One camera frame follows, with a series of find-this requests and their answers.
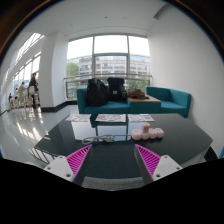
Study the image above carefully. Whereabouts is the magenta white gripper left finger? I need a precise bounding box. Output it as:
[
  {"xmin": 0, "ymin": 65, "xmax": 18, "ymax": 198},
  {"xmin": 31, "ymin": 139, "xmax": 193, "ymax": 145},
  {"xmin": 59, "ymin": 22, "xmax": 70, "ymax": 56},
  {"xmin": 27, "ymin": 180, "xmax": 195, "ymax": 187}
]
[{"xmin": 44, "ymin": 145, "xmax": 92, "ymax": 182}]

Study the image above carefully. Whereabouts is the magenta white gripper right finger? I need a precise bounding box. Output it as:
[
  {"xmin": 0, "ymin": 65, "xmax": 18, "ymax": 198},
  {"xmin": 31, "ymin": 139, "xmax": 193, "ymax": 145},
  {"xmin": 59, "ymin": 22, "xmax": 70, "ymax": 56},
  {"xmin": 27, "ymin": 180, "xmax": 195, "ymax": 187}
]
[{"xmin": 134, "ymin": 144, "xmax": 182, "ymax": 182}]

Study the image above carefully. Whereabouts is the pink charger plug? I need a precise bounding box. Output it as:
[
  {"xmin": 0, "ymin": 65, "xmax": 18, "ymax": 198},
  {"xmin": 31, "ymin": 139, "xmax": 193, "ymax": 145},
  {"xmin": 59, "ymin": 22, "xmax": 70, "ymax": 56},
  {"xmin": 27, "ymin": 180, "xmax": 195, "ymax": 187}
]
[{"xmin": 141, "ymin": 123, "xmax": 150, "ymax": 133}]

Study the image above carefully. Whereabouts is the black glass coffee table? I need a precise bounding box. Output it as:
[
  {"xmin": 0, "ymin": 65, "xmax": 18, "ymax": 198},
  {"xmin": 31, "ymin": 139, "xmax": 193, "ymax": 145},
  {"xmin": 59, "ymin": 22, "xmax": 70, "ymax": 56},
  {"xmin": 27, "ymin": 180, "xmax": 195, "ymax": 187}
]
[{"xmin": 32, "ymin": 114, "xmax": 212, "ymax": 179}]

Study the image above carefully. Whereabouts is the left magazine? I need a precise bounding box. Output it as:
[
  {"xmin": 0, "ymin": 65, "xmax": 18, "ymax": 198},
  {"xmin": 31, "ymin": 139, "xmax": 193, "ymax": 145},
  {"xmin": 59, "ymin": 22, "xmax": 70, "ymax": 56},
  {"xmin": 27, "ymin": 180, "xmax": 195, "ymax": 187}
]
[{"xmin": 66, "ymin": 114, "xmax": 91, "ymax": 122}]

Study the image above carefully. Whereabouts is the magazine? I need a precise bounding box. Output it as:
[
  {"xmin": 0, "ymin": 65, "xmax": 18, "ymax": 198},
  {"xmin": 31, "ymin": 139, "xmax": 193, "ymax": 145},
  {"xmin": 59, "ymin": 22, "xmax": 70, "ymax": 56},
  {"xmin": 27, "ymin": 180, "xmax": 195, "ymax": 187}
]
[
  {"xmin": 66, "ymin": 114, "xmax": 91, "ymax": 122},
  {"xmin": 95, "ymin": 114, "xmax": 126, "ymax": 122},
  {"xmin": 128, "ymin": 114, "xmax": 155, "ymax": 122}
]

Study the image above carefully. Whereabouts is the right magazine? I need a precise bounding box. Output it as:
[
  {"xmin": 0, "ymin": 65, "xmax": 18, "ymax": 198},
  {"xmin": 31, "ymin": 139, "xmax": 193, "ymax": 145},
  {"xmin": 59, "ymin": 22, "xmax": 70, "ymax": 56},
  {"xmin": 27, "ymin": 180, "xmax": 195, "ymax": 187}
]
[{"xmin": 128, "ymin": 114, "xmax": 155, "ymax": 122}]

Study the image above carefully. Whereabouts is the middle magazine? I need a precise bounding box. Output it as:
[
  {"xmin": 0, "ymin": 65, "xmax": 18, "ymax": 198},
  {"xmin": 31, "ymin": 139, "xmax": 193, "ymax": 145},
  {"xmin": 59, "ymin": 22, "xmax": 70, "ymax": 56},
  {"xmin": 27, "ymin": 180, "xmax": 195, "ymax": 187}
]
[{"xmin": 95, "ymin": 114, "xmax": 126, "ymax": 122}]

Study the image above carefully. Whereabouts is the teal sofa with wooden table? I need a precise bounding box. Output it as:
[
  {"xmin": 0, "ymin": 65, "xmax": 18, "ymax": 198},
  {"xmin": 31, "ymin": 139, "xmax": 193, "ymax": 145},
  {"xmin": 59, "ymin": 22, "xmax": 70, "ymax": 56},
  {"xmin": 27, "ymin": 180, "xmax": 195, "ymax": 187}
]
[{"xmin": 77, "ymin": 86, "xmax": 191, "ymax": 118}]

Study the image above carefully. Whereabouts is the black backpack left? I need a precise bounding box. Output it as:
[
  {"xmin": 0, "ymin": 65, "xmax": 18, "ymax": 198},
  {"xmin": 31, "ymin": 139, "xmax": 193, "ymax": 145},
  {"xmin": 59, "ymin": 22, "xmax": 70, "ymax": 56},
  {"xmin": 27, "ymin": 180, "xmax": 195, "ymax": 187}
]
[{"xmin": 86, "ymin": 78, "xmax": 108, "ymax": 107}]

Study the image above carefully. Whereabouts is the black backpack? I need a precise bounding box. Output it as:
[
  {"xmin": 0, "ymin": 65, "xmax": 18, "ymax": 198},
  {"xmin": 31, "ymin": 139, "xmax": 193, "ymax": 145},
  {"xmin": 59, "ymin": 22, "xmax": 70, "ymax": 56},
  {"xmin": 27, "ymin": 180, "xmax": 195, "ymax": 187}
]
[
  {"xmin": 86, "ymin": 78, "xmax": 108, "ymax": 107},
  {"xmin": 107, "ymin": 77, "xmax": 125, "ymax": 101}
]

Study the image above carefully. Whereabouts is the brown bag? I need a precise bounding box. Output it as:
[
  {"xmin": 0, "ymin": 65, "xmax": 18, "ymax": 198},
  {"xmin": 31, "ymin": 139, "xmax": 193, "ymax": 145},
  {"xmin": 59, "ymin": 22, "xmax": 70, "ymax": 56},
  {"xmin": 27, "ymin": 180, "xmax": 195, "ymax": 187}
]
[{"xmin": 127, "ymin": 88, "xmax": 148, "ymax": 99}]

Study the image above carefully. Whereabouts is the standing person in dark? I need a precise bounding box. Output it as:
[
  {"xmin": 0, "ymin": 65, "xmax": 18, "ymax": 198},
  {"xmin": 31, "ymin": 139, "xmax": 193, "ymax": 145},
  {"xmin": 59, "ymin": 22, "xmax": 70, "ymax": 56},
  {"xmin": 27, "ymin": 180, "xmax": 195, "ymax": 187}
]
[{"xmin": 28, "ymin": 73, "xmax": 38, "ymax": 108}]

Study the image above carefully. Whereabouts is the black backpack right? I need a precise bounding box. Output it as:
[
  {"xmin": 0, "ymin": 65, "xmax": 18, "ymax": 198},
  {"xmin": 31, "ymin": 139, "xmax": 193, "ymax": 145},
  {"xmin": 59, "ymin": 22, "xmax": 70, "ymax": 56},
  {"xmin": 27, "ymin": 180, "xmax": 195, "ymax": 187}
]
[{"xmin": 107, "ymin": 77, "xmax": 125, "ymax": 101}]

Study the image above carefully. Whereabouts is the seated person in light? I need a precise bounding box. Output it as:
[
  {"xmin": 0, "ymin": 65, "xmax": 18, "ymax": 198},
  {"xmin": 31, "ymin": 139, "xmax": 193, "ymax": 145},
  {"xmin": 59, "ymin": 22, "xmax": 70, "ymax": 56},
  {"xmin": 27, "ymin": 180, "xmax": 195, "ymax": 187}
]
[{"xmin": 18, "ymin": 82, "xmax": 27, "ymax": 107}]

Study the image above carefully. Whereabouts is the grey coiled cable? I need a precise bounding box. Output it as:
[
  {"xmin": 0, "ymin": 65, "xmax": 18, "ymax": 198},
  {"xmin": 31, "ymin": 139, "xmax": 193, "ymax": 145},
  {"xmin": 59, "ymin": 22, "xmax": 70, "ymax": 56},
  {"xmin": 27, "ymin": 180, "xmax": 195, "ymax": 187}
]
[{"xmin": 81, "ymin": 133, "xmax": 132, "ymax": 146}]

